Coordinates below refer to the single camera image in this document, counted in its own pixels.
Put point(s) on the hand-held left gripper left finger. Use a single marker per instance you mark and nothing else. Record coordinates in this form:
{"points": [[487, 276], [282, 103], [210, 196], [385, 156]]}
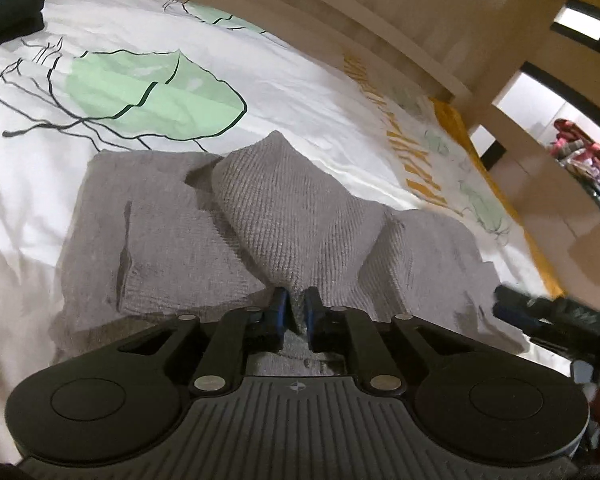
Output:
{"points": [[279, 306]]}

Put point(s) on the black framed window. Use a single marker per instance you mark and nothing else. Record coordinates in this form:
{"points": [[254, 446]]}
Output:
{"points": [[582, 21]]}

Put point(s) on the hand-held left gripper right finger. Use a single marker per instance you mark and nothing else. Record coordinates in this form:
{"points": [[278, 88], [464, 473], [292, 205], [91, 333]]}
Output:
{"points": [[311, 307]]}

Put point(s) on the leaf print bed cover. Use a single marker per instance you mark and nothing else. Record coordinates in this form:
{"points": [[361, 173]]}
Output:
{"points": [[280, 85]]}

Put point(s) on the wooden bed frame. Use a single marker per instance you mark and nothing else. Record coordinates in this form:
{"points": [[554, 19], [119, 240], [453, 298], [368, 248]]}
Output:
{"points": [[430, 10]]}

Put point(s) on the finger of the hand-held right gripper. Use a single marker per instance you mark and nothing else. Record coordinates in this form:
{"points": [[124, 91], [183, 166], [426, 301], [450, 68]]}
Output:
{"points": [[512, 307]]}

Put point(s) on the black folded garment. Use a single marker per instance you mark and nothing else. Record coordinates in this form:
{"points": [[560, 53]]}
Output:
{"points": [[5, 17]]}

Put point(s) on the grey knit hooded sweater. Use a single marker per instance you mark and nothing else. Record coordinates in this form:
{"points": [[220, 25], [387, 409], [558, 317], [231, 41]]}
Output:
{"points": [[290, 200]]}

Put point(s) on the pile of colourful clothes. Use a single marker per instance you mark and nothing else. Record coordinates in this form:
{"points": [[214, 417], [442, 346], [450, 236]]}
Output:
{"points": [[587, 160]]}

